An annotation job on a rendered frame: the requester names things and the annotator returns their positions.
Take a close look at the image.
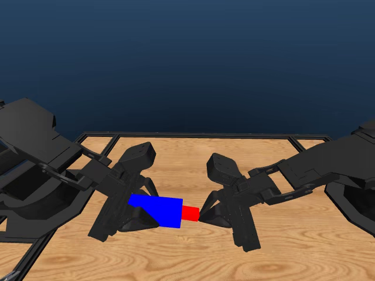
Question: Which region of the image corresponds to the red peg bar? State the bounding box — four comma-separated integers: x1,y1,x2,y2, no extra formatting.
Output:
181,205,201,222

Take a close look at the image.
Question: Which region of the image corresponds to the blue hollow socket block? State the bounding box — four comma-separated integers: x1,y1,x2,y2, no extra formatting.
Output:
127,193,184,229

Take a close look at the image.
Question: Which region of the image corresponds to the black table frame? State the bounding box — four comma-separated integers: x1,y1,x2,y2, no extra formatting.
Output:
0,131,334,281

